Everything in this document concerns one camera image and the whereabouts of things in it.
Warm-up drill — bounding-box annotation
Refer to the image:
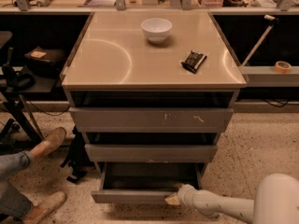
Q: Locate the grey top drawer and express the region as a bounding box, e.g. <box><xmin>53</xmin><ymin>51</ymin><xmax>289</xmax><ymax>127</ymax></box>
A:
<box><xmin>69</xmin><ymin>107</ymin><xmax>234</xmax><ymax>133</ymax></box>

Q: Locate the blue jeans leg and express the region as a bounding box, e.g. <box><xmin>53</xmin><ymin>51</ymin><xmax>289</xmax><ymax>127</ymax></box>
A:
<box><xmin>0</xmin><ymin>151</ymin><xmax>34</xmax><ymax>181</ymax></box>
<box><xmin>0</xmin><ymin>180</ymin><xmax>34</xmax><ymax>219</ymax></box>

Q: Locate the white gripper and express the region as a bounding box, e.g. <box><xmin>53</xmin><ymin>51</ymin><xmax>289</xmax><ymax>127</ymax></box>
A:
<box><xmin>164</xmin><ymin>185</ymin><xmax>207</xmax><ymax>216</ymax></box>

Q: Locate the blue jeans lower leg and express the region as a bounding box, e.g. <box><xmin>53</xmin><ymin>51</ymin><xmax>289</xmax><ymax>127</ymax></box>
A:
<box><xmin>0</xmin><ymin>180</ymin><xmax>34</xmax><ymax>219</ymax></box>

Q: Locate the white ceramic bowl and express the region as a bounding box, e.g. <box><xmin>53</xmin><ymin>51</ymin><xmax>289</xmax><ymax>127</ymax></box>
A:
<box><xmin>141</xmin><ymin>18</ymin><xmax>173</xmax><ymax>44</ymax></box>

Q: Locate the black snack bag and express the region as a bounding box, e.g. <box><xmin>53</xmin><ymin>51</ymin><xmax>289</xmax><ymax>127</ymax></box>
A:
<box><xmin>181</xmin><ymin>50</ymin><xmax>207</xmax><ymax>74</ymax></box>

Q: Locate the black box with label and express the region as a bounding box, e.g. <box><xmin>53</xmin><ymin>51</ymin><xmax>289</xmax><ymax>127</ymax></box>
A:
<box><xmin>24</xmin><ymin>47</ymin><xmax>67</xmax><ymax>78</ymax></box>

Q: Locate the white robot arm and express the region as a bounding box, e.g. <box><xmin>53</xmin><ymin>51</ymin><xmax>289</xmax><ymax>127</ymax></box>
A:
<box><xmin>165</xmin><ymin>174</ymin><xmax>299</xmax><ymax>224</ymax></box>

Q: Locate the grey bottom drawer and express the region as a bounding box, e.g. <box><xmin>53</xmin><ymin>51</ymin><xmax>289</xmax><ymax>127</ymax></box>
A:
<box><xmin>92</xmin><ymin>162</ymin><xmax>205</xmax><ymax>204</ymax></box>

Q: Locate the grey drawer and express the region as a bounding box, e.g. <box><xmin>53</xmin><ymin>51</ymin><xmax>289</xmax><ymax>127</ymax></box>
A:
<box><xmin>69</xmin><ymin>107</ymin><xmax>234</xmax><ymax>133</ymax></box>
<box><xmin>92</xmin><ymin>162</ymin><xmax>205</xmax><ymax>204</ymax></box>
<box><xmin>85</xmin><ymin>144</ymin><xmax>217</xmax><ymax>163</ymax></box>

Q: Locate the grey middle drawer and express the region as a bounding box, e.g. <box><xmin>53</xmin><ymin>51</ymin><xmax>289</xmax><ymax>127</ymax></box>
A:
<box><xmin>85</xmin><ymin>144</ymin><xmax>217</xmax><ymax>163</ymax></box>

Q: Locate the tan shoe upper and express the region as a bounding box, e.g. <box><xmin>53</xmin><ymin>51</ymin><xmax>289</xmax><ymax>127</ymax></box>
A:
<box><xmin>30</xmin><ymin>127</ymin><xmax>66</xmax><ymax>161</ymax></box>

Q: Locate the grey drawer cabinet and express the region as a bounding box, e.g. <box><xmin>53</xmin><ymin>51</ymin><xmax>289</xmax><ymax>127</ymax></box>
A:
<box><xmin>59</xmin><ymin>8</ymin><xmax>249</xmax><ymax>187</ymax></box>

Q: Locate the tan tape roll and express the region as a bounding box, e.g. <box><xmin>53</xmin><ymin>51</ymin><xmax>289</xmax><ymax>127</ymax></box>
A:
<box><xmin>275</xmin><ymin>61</ymin><xmax>292</xmax><ymax>74</ymax></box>

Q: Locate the white stick with black tip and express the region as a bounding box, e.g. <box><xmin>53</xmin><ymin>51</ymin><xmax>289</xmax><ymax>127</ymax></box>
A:
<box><xmin>241</xmin><ymin>14</ymin><xmax>278</xmax><ymax>66</ymax></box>

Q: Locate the black side table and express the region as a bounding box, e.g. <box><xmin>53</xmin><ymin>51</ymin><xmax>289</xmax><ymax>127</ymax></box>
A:
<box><xmin>0</xmin><ymin>30</ymin><xmax>63</xmax><ymax>145</ymax></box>

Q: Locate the blue jeans upper leg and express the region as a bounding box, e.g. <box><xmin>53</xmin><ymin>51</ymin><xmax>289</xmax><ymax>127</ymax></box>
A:
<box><xmin>0</xmin><ymin>151</ymin><xmax>34</xmax><ymax>181</ymax></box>

